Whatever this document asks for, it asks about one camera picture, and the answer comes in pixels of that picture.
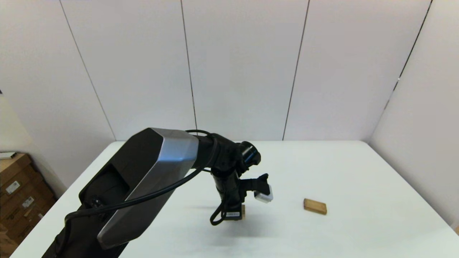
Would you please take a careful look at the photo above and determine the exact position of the rectangular wooden building block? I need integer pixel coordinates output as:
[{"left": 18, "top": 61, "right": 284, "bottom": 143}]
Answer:
[{"left": 304, "top": 199, "right": 327, "bottom": 215}]

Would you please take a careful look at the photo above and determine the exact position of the brown cardboard box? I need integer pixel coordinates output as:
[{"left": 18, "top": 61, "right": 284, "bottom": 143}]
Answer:
[
  {"left": 0, "top": 224, "right": 19, "bottom": 258},
  {"left": 0, "top": 181, "right": 58, "bottom": 245},
  {"left": 0, "top": 153, "right": 44, "bottom": 197}
]

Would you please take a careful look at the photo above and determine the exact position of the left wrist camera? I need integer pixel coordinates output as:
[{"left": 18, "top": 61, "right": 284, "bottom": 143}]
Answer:
[{"left": 240, "top": 173, "right": 274, "bottom": 204}]

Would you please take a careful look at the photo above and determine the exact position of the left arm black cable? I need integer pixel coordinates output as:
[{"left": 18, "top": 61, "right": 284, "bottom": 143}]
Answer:
[{"left": 64, "top": 129, "right": 230, "bottom": 227}]

